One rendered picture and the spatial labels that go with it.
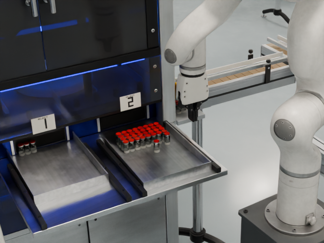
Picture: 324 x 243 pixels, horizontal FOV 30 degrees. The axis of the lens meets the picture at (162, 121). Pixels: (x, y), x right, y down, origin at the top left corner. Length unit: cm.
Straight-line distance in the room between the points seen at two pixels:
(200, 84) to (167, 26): 39
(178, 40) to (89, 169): 63
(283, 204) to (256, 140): 221
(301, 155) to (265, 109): 273
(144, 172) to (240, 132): 210
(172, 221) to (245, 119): 178
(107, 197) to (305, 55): 80
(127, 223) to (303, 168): 101
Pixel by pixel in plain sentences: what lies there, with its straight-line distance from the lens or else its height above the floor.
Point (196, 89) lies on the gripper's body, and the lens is 193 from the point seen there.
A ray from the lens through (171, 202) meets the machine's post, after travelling 261.
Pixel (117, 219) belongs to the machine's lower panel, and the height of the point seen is 50.
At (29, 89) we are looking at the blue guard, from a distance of 212.
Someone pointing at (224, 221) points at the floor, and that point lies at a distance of 332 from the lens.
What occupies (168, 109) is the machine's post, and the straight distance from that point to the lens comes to 238.
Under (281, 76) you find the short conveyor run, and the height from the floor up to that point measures 90.
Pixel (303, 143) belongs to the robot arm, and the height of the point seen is 119.
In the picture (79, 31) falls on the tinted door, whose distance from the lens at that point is 211.
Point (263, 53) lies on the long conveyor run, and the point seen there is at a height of 89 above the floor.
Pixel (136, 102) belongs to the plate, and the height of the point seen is 101.
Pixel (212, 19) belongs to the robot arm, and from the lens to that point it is 176.
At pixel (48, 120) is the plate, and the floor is 103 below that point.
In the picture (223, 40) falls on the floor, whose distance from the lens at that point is 573.
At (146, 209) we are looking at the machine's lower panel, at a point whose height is 50.
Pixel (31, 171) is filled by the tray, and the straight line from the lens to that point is 218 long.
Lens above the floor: 203
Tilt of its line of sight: 28 degrees down
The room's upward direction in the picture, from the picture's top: 2 degrees counter-clockwise
